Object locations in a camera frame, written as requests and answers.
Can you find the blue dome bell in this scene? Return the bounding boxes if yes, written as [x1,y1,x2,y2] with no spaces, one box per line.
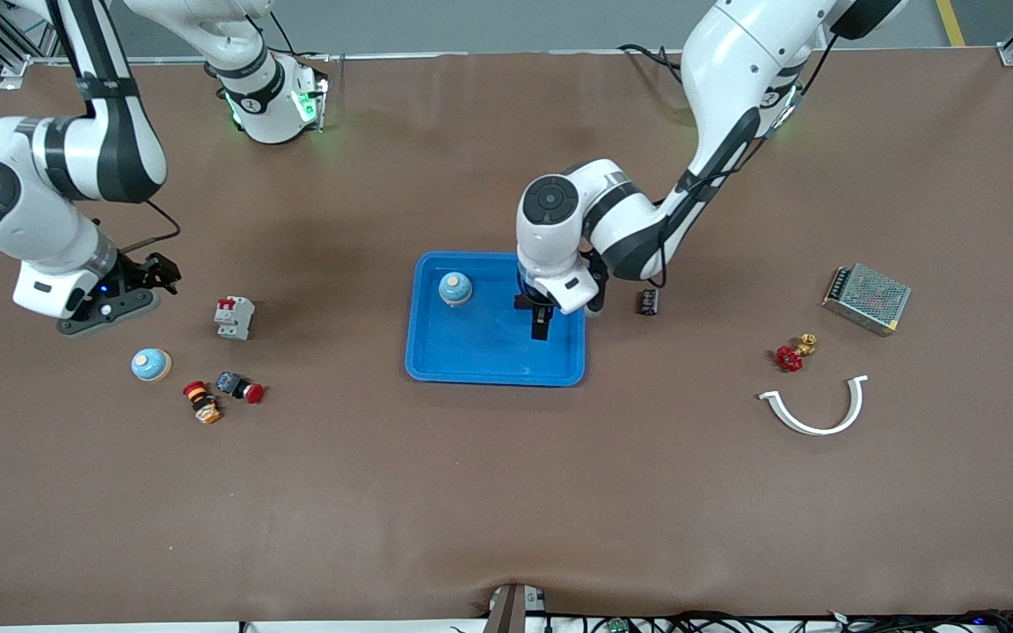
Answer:
[130,348,172,382]
[438,272,474,308]

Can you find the blue plastic tray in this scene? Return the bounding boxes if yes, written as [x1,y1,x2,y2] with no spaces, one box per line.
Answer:
[404,251,587,388]

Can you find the white circuit breaker red switches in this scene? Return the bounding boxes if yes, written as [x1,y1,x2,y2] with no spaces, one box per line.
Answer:
[213,296,256,341]

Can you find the red orange emergency stop button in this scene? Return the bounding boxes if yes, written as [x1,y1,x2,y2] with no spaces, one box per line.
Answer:
[182,381,224,426]

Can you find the brown table mat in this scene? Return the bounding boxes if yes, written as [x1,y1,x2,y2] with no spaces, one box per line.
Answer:
[0,48,1013,627]

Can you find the white curved plastic clamp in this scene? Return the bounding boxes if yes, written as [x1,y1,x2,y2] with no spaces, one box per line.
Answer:
[758,375,870,437]

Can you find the metal mesh power supply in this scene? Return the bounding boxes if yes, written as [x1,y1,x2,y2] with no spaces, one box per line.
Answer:
[821,265,913,338]

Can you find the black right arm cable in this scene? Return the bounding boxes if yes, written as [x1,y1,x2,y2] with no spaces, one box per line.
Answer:
[118,199,183,258]

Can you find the red button grey switch block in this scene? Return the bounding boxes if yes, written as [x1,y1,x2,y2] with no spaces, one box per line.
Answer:
[215,371,266,405]

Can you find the red handle brass valve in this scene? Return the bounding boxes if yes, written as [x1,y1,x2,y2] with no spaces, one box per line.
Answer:
[776,333,819,373]

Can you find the metal table edge bracket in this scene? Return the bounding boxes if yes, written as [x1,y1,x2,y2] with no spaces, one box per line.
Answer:
[482,583,550,633]

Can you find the black arm base cable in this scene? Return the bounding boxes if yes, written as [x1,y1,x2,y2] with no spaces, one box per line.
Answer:
[619,44,688,89]

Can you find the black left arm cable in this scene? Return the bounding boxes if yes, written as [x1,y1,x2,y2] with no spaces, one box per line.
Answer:
[647,35,833,291]

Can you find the black cable bundle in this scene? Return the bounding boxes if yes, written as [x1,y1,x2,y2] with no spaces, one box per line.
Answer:
[550,609,1013,633]

